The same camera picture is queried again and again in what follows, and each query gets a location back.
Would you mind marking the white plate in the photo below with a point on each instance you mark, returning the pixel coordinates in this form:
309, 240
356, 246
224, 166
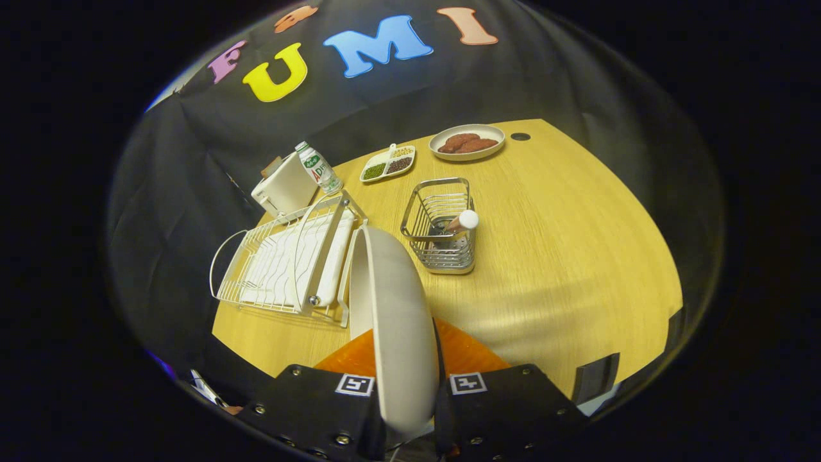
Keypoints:
397, 321

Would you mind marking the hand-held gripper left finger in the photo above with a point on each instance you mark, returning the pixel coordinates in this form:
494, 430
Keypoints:
308, 404

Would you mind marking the small green label bottle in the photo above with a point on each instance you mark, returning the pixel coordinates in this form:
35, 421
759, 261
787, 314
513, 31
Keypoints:
317, 168

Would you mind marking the brown bread slice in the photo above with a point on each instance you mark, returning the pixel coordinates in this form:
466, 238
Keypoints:
272, 167

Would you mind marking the beige meat plate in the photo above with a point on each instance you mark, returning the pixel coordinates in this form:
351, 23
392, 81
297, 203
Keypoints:
497, 149

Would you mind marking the black table grommet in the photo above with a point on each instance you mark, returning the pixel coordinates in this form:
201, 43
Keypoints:
520, 136

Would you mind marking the white-tipped spoon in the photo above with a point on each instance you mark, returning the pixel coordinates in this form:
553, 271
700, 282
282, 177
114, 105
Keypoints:
467, 221

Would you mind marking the black backdrop cloth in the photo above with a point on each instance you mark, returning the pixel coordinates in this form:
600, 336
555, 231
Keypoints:
192, 160

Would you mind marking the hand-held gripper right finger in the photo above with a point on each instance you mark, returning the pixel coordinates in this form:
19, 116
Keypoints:
507, 410

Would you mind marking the brown meat patty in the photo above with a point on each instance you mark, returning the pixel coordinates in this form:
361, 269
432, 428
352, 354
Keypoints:
481, 145
457, 141

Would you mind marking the white toaster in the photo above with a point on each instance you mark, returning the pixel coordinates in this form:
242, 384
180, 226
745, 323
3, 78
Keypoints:
285, 189

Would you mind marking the white divided bean dish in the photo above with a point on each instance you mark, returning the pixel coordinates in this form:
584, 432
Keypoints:
387, 160

